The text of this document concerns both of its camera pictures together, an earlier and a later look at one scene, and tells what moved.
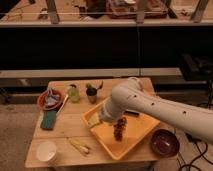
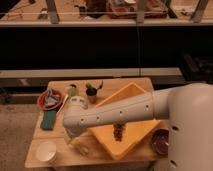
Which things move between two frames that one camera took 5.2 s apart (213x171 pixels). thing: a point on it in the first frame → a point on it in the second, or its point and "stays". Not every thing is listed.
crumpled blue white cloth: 51,99 stays
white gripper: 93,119 → 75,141
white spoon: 57,113 stays
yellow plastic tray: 138,129 stays
